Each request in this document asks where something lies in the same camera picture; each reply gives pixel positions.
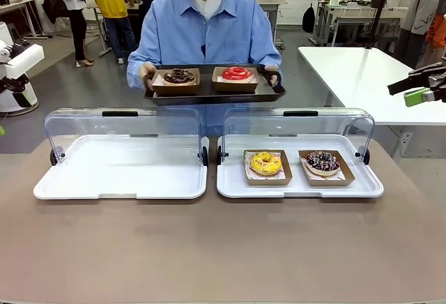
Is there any clear hinged display lid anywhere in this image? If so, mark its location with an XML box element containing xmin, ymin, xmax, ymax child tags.
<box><xmin>44</xmin><ymin>107</ymin><xmax>209</xmax><ymax>167</ymax></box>
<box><xmin>217</xmin><ymin>107</ymin><xmax>376</xmax><ymax>166</ymax></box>

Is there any sprinkled chocolate donut in box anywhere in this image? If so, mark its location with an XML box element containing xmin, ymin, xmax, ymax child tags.
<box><xmin>298</xmin><ymin>149</ymin><xmax>356</xmax><ymax>187</ymax></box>

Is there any red glazed donut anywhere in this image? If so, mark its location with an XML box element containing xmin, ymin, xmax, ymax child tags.
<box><xmin>222</xmin><ymin>66</ymin><xmax>253</xmax><ymax>84</ymax></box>

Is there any yellow donut in box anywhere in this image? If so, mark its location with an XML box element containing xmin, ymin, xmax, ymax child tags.
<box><xmin>243</xmin><ymin>149</ymin><xmax>293</xmax><ymax>187</ymax></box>

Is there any person right hand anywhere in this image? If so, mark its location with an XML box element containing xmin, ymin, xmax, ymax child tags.
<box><xmin>139</xmin><ymin>63</ymin><xmax>158</xmax><ymax>91</ymax></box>

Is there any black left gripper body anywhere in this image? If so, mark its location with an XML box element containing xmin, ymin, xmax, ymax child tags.
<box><xmin>0</xmin><ymin>73</ymin><xmax>31</xmax><ymax>108</ymax></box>

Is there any white side table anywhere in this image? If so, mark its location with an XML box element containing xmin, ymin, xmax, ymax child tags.
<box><xmin>298</xmin><ymin>46</ymin><xmax>446</xmax><ymax>126</ymax></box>

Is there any chocolate sprinkle donut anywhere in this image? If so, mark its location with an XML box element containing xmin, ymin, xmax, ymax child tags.
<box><xmin>163</xmin><ymin>68</ymin><xmax>197</xmax><ymax>86</ymax></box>

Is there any person in blue shirt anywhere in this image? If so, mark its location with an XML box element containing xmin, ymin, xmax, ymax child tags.
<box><xmin>126</xmin><ymin>0</ymin><xmax>284</xmax><ymax>137</ymax></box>

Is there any black stand pole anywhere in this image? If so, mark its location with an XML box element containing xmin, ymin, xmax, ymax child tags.
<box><xmin>364</xmin><ymin>0</ymin><xmax>397</xmax><ymax>51</ymax></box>

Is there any black serving tray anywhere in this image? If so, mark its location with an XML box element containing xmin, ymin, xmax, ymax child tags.
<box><xmin>144</xmin><ymin>63</ymin><xmax>287</xmax><ymax>106</ymax></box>

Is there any black hanging backpack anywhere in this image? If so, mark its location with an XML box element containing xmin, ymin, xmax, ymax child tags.
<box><xmin>302</xmin><ymin>3</ymin><xmax>316</xmax><ymax>35</ymax></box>

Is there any person left forearm blue sleeve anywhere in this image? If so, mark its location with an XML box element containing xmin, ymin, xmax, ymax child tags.
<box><xmin>256</xmin><ymin>46</ymin><xmax>284</xmax><ymax>75</ymax></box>

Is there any person in grey orange clothes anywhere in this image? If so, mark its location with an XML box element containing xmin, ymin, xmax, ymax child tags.
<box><xmin>397</xmin><ymin>0</ymin><xmax>446</xmax><ymax>70</ymax></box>

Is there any person right forearm blue sleeve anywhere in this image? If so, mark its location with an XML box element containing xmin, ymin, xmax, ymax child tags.
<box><xmin>126</xmin><ymin>47</ymin><xmax>158</xmax><ymax>91</ymax></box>

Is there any person in black vest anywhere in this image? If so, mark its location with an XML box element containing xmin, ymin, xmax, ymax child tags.
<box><xmin>52</xmin><ymin>0</ymin><xmax>95</xmax><ymax>68</ymax></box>

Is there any white display tray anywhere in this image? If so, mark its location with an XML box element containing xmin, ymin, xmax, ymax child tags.
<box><xmin>215</xmin><ymin>135</ymin><xmax>384</xmax><ymax>199</ymax></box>
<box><xmin>33</xmin><ymin>135</ymin><xmax>209</xmax><ymax>200</ymax></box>

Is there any yellow sprinkle donut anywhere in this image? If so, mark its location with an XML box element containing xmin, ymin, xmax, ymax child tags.
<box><xmin>249</xmin><ymin>151</ymin><xmax>282</xmax><ymax>176</ymax></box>

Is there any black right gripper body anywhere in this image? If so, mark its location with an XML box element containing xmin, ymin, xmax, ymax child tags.
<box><xmin>428</xmin><ymin>72</ymin><xmax>446</xmax><ymax>103</ymax></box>

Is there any white background desk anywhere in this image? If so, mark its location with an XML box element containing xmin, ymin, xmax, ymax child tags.
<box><xmin>309</xmin><ymin>0</ymin><xmax>409</xmax><ymax>47</ymax></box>

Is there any person left hand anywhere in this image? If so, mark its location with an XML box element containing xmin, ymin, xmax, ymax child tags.
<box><xmin>265</xmin><ymin>68</ymin><xmax>282</xmax><ymax>87</ymax></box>

